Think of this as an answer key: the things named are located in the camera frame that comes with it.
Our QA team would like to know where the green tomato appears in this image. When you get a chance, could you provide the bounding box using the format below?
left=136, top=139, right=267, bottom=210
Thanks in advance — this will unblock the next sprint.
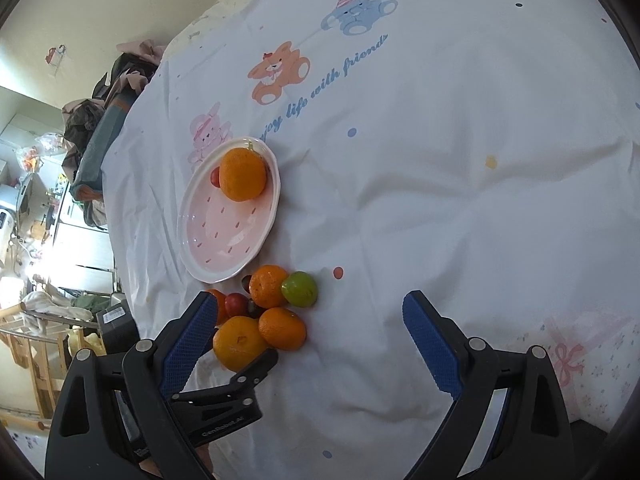
left=281, top=271, right=319, bottom=308

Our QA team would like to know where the beige dotted quilt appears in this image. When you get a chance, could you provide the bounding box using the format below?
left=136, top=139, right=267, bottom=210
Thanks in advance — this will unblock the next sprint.
left=167, top=0, right=286, bottom=61

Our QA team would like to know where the white bear printed bedsheet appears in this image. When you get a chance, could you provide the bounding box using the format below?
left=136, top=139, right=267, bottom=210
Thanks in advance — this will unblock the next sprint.
left=100, top=0, right=640, bottom=480

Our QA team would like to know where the white cloth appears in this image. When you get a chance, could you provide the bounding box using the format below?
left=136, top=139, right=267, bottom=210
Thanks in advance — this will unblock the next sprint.
left=20, top=291, right=94, bottom=324

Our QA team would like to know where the large orange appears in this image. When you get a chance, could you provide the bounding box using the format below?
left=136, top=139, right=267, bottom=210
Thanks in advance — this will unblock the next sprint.
left=212, top=315, right=269, bottom=373
left=219, top=147, right=268, bottom=203

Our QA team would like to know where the wall hook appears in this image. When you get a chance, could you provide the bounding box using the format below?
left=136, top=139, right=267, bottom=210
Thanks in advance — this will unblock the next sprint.
left=46, top=43, right=69, bottom=79

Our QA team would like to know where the pink garment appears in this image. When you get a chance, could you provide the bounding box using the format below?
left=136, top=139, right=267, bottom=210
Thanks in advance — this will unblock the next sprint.
left=116, top=38, right=169, bottom=68

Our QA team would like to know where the small mandarin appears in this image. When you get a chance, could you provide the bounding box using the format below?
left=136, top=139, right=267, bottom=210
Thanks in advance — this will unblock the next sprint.
left=207, top=288, right=230, bottom=326
left=258, top=306, right=307, bottom=351
left=248, top=264, right=290, bottom=309

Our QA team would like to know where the wooden rack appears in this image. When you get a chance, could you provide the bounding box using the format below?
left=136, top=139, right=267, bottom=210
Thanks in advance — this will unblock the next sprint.
left=0, top=304, right=69, bottom=422

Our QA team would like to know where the clear plastic bag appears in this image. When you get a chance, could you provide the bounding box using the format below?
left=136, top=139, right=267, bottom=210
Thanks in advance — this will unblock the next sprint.
left=16, top=132, right=67, bottom=172

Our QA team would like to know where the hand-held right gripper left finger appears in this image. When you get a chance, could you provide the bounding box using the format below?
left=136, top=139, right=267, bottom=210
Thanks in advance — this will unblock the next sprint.
left=45, top=290, right=221, bottom=480

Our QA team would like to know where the dark purple tomato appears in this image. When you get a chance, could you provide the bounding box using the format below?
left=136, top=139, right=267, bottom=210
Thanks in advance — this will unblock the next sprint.
left=242, top=275, right=262, bottom=319

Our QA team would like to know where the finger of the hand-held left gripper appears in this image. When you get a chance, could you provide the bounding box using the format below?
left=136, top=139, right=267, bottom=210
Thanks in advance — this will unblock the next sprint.
left=171, top=347, right=279, bottom=407

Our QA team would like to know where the grey cabinet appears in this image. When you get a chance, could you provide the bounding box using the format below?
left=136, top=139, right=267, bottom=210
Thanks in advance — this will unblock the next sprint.
left=51, top=220, right=119, bottom=296

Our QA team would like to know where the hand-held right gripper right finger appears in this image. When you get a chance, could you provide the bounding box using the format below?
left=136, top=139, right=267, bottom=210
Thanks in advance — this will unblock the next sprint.
left=402, top=290, right=576, bottom=480

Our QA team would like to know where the white plate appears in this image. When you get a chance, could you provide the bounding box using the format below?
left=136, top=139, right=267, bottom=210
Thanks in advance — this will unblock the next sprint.
left=177, top=136, right=281, bottom=283

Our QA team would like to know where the teal orange blanket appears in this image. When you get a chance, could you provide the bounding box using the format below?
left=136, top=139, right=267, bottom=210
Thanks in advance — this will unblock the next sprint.
left=69, top=87, right=137, bottom=202

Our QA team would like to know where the pink bow printed cloth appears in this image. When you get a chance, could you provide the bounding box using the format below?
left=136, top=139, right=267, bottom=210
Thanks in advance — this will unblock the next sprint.
left=500, top=310, right=640, bottom=421

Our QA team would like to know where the dark jacket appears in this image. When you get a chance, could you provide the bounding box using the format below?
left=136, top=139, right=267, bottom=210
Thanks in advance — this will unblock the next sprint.
left=91, top=54, right=162, bottom=108

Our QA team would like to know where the brown patterned garment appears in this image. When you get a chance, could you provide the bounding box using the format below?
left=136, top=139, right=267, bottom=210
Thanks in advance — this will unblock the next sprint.
left=61, top=99, right=108, bottom=173

